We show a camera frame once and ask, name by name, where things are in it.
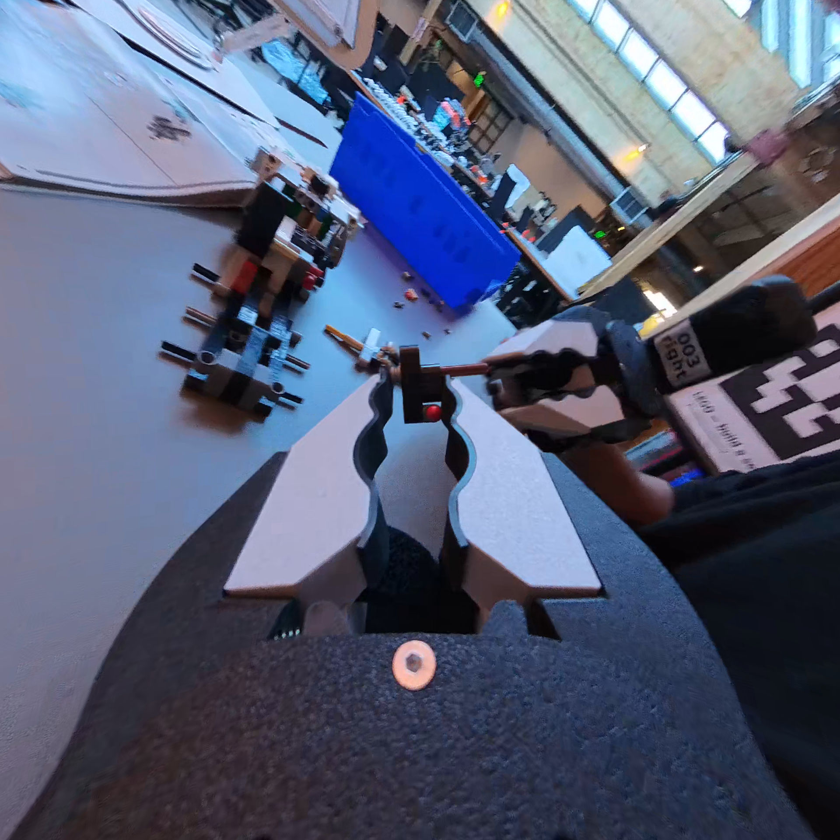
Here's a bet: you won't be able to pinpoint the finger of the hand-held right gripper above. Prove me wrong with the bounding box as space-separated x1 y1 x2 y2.
486 320 603 382
489 377 626 441

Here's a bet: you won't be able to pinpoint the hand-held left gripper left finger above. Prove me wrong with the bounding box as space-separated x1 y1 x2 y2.
223 375 395 636

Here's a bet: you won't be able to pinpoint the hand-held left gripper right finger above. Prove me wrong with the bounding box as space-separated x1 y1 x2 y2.
438 377 605 639

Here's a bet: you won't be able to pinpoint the black lego piece red pin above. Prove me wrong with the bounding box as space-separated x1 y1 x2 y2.
382 345 491 425

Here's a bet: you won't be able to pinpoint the scattered small lego pins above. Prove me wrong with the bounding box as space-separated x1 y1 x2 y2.
392 269 455 341

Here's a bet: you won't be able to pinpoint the small lego subassembly yellow axle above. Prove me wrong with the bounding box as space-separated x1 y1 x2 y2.
323 323 403 376

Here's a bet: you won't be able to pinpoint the partly built lego truck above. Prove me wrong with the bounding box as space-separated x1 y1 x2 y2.
161 147 365 417

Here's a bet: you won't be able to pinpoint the person's right hand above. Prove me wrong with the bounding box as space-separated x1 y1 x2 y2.
566 438 675 527

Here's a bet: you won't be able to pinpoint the white fiducial marker card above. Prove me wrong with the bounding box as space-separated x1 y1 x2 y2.
663 305 840 475

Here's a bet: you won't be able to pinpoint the blue plastic bin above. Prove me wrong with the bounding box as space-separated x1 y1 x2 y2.
329 92 522 316

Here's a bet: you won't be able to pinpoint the wooden display board with sheet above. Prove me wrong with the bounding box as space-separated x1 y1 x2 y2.
269 0 382 72

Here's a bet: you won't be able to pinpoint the open instruction booklet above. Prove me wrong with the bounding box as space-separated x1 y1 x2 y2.
0 0 263 210

